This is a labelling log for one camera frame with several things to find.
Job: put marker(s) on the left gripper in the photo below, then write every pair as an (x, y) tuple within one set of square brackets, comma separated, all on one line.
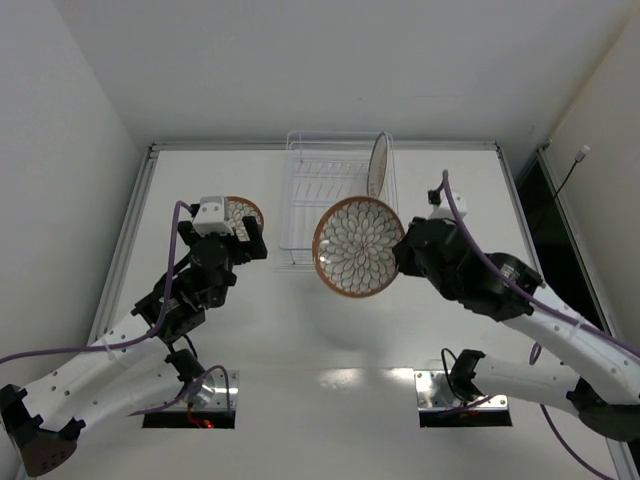
[(220, 239)]

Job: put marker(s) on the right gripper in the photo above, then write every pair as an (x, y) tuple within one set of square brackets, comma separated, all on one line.
[(409, 253)]

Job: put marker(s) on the small floral plate orange rim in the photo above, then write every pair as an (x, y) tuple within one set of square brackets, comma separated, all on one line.
[(235, 209)]

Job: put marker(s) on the large floral plate orange rim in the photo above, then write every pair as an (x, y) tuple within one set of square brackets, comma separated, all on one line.
[(352, 246)]

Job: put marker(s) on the white plate orange sunburst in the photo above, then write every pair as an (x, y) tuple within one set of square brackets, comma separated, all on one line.
[(378, 165)]

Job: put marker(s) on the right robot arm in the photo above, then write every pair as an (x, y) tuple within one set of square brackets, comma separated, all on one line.
[(595, 381)]

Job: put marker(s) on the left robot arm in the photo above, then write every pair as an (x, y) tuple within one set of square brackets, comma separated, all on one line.
[(133, 364)]

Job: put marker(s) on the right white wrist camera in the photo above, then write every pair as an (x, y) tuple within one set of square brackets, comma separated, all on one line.
[(441, 207)]

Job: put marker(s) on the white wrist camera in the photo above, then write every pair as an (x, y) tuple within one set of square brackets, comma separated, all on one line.
[(212, 216), (441, 207)]

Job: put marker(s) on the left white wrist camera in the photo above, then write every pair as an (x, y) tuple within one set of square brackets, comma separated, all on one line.
[(212, 216)]

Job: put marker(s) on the white wire dish rack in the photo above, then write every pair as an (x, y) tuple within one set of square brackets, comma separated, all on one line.
[(323, 168)]

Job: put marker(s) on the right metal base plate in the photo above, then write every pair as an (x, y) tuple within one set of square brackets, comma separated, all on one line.
[(434, 395)]

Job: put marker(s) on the metal base plate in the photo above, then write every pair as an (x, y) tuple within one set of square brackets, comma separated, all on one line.
[(434, 395), (217, 392)]

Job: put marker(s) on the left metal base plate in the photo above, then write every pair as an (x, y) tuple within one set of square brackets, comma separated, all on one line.
[(217, 392)]

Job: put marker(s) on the black wall cable white plug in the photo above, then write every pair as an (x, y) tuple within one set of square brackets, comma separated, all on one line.
[(578, 158)]

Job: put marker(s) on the aluminium table frame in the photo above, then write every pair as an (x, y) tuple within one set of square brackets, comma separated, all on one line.
[(325, 382)]

